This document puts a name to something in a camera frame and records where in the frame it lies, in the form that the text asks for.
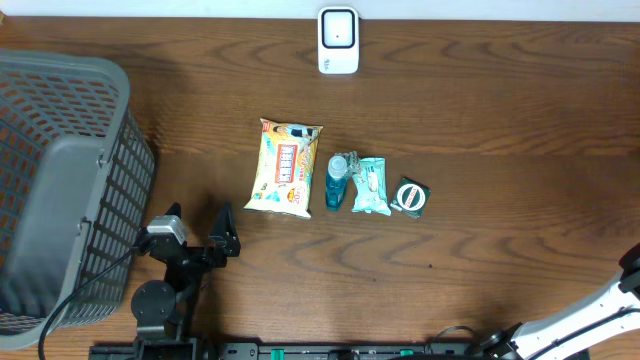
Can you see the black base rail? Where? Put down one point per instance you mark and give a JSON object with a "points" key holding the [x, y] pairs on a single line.
{"points": [[253, 351]]}

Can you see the white barcode scanner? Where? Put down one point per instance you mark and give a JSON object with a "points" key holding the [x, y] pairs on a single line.
{"points": [[338, 44]]}

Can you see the dark green round-logo box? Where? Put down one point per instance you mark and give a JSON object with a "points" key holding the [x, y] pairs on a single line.
{"points": [[410, 198]]}

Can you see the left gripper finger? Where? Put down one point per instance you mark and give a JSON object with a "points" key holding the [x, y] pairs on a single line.
{"points": [[224, 235], [174, 210]]}

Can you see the pale green small packet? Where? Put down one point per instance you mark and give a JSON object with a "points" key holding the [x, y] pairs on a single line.
{"points": [[370, 183]]}

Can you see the yellow wet wipes pack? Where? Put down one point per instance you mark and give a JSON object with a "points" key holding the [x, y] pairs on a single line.
{"points": [[285, 169]]}

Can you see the grey plastic shopping basket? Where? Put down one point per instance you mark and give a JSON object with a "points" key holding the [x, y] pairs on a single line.
{"points": [[76, 176]]}

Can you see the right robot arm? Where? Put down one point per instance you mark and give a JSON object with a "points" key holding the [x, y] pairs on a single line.
{"points": [[610, 311]]}

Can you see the teal spray bottle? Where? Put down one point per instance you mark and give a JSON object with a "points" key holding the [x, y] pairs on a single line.
{"points": [[341, 167]]}

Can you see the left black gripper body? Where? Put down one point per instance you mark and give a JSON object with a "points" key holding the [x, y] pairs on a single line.
{"points": [[179, 271]]}

